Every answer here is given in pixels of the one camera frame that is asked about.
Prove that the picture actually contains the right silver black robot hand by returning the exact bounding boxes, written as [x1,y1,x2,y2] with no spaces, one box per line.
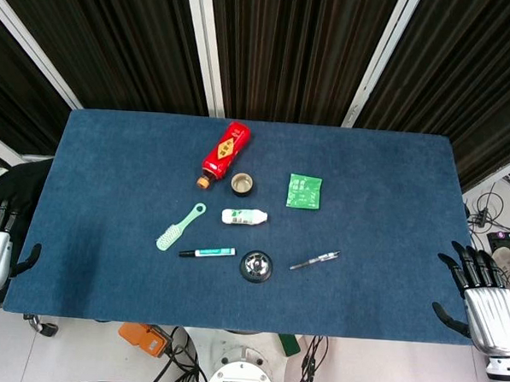
[429,239,510,361]

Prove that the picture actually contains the grey ballpoint pen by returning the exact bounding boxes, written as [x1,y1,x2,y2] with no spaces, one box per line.
[289,248,342,273]

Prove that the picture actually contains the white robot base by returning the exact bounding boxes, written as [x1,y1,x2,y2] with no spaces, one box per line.
[205,329,290,382]

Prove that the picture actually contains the white green marker pen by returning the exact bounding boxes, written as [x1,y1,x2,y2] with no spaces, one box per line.
[178,244,237,261]

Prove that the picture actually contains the black box with purple mark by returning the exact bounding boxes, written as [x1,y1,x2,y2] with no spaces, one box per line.
[486,230,510,256]

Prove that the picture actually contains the black caster wheel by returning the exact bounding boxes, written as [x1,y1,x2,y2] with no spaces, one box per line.
[21,313,60,338]

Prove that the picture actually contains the black power strip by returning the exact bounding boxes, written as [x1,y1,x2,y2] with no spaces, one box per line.
[470,205,497,230]

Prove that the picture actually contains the blue table cloth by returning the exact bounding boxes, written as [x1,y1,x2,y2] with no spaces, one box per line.
[2,104,484,345]

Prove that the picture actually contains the dark pleated curtain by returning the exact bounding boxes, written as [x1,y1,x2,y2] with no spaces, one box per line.
[349,0,510,192]
[203,0,407,130]
[0,9,77,159]
[0,0,214,117]

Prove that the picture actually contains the orange control box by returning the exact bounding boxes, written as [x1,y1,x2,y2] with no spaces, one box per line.
[116,321,173,360]

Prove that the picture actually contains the light green scrub brush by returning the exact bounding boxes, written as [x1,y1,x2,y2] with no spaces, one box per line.
[155,200,208,254]

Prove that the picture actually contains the green card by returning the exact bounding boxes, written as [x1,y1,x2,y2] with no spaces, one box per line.
[276,332,302,358]

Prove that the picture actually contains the green wipe packet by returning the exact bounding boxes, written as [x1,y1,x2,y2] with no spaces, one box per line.
[284,172,325,212]

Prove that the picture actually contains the chrome desk bell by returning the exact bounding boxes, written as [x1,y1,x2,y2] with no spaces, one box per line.
[237,250,275,285]

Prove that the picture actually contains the small white plastic bottle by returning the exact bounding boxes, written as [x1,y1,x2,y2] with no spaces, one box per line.
[220,208,268,227]

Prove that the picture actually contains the red plastic drink bottle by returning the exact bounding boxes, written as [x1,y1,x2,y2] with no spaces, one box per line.
[194,119,253,193]

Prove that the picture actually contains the black cup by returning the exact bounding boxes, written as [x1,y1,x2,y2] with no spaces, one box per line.
[230,172,256,198]

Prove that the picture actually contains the black cable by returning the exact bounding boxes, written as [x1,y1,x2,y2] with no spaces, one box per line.
[149,325,211,382]
[286,334,331,382]
[466,174,510,233]

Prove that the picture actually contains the white frame post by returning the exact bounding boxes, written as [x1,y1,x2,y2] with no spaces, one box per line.
[179,0,231,118]
[0,0,90,111]
[341,0,414,132]

